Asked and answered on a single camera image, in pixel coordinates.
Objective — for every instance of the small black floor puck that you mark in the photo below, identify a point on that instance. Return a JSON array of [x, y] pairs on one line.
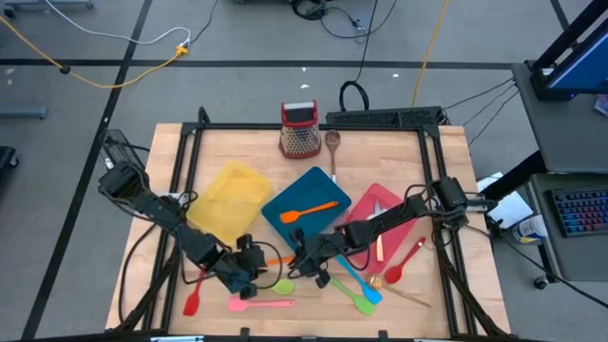
[[64, 70]]

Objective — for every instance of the blue silicone spatula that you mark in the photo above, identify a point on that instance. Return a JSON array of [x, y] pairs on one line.
[[373, 294]]

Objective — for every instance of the blue plastic bin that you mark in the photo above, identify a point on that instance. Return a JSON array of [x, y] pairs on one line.
[[309, 190]]

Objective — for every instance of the grey keyboard shelf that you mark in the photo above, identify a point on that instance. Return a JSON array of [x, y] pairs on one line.
[[579, 259]]

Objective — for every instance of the black caster wheel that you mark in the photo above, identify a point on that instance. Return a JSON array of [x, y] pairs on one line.
[[540, 283]]

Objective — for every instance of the silver metal plate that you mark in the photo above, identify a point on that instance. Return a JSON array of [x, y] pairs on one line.
[[176, 339]]

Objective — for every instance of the dark wooden spoon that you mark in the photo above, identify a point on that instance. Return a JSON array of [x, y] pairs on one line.
[[332, 138]]

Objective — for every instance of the grey desk top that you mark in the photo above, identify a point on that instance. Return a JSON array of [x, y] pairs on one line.
[[560, 138]]

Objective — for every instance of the long black perforated box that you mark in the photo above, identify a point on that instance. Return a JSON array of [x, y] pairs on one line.
[[380, 116]]

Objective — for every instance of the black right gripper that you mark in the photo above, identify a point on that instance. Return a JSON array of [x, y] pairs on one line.
[[323, 252]]

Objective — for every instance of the pink silicone spatula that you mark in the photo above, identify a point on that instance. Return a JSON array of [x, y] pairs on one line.
[[237, 304]]

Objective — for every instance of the red silicone spatula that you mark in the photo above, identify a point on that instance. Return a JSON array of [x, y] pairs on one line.
[[191, 304]]

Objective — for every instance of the white paper sheet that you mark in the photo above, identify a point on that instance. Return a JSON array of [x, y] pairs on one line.
[[510, 209]]

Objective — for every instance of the light wooden spoon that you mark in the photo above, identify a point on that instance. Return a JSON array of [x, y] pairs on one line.
[[375, 281]]

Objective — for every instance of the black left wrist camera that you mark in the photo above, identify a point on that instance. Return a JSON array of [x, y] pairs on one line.
[[251, 256]]

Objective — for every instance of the black desk beam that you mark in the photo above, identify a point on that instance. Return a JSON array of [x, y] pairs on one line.
[[518, 173]]

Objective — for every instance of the pink plastic bin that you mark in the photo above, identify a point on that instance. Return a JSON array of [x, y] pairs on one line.
[[394, 237]]

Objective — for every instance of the small black perforated box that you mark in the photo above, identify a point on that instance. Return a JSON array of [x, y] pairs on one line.
[[119, 147]]

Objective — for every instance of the computer monitor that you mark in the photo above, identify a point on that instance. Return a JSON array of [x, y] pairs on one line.
[[584, 66]]

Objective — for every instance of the backlit black keyboard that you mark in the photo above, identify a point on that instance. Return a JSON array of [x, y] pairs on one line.
[[579, 213]]

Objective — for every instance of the red silicone spoon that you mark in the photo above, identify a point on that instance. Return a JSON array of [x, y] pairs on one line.
[[393, 274]]

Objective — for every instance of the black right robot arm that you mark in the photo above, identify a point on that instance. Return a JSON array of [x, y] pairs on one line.
[[389, 218]]

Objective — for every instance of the yellow plastic bin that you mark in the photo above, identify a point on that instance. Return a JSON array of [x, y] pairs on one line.
[[233, 199]]

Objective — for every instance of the colourful book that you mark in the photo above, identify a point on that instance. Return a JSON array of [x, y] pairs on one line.
[[603, 105]]

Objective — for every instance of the black aluminium rig frame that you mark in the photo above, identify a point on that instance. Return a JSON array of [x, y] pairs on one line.
[[237, 126]]

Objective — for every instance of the grey furniture foot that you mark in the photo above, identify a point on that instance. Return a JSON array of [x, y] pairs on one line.
[[24, 112], [47, 4]]

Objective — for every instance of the white labelled bottle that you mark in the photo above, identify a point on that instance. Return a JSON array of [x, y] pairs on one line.
[[529, 229]]

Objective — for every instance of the black floor object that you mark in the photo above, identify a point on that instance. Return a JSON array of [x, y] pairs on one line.
[[7, 157]]

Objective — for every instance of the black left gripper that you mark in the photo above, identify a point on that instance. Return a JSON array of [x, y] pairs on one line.
[[230, 278]]

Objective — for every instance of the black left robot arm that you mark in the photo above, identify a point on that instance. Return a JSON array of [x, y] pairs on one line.
[[161, 209]]

